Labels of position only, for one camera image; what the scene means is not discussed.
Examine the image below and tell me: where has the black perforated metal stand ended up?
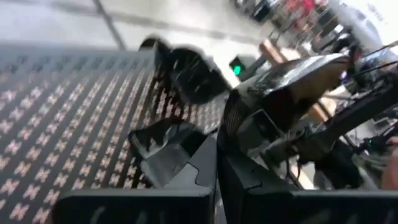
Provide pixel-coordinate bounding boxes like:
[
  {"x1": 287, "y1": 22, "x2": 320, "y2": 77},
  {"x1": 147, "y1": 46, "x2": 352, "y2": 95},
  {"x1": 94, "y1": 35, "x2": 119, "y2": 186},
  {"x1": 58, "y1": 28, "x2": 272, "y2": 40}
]
[{"x1": 0, "y1": 43, "x2": 229, "y2": 224}]

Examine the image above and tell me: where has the person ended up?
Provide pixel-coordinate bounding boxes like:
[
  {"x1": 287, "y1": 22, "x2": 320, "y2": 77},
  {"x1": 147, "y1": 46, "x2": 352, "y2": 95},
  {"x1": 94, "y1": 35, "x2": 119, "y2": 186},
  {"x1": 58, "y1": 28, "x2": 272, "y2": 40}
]
[{"x1": 379, "y1": 136, "x2": 398, "y2": 190}]

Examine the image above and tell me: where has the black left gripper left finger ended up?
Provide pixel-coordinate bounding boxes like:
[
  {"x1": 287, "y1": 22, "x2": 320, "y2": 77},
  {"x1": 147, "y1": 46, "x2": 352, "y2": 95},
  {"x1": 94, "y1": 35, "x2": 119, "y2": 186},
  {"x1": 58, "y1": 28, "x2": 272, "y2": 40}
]
[{"x1": 51, "y1": 134, "x2": 218, "y2": 224}]

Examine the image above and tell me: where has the black wavy square plate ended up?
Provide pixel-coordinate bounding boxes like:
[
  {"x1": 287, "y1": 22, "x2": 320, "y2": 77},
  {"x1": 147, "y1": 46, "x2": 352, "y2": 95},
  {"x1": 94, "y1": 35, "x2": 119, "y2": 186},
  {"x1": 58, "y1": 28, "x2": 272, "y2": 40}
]
[
  {"x1": 222, "y1": 53, "x2": 352, "y2": 147},
  {"x1": 138, "y1": 36, "x2": 233, "y2": 105}
]

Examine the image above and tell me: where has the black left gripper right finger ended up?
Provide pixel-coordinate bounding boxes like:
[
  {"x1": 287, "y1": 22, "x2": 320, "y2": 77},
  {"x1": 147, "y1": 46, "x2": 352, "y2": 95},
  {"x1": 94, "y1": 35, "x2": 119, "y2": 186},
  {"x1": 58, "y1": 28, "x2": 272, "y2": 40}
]
[{"x1": 216, "y1": 129, "x2": 398, "y2": 224}]

